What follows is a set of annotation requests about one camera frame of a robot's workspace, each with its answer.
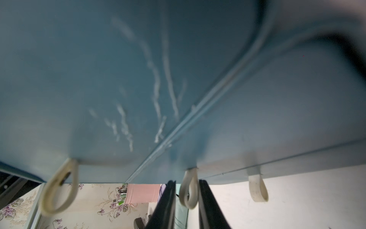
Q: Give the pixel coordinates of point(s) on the teal bottom drawer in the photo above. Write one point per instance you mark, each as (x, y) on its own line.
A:
(341, 155)

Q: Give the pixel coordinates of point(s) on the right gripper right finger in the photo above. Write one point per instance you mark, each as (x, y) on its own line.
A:
(210, 214)

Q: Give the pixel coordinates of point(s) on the teal drawer cabinet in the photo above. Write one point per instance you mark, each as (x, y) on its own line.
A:
(104, 81)

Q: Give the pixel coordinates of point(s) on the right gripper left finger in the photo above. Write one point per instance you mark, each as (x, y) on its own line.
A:
(164, 214)

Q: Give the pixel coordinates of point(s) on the teal top drawer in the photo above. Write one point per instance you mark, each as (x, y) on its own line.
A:
(46, 202)

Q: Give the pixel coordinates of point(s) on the teal drawer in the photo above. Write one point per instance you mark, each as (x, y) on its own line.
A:
(46, 202)
(341, 155)
(298, 85)

